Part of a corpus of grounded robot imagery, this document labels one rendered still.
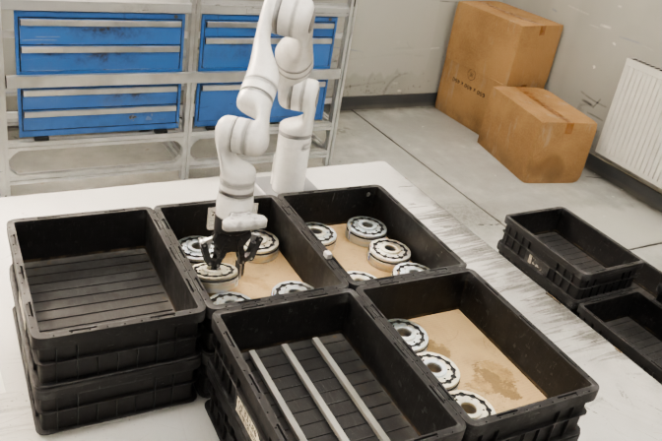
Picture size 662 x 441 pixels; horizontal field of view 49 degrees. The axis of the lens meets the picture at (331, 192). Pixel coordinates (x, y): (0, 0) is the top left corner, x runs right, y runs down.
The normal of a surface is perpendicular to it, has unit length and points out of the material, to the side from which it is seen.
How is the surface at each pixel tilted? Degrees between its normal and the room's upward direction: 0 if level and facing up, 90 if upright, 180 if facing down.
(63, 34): 90
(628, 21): 90
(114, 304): 0
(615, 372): 0
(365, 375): 0
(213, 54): 90
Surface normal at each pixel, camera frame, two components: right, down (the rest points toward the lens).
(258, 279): 0.15, -0.88
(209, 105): 0.47, 0.47
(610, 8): -0.87, 0.10
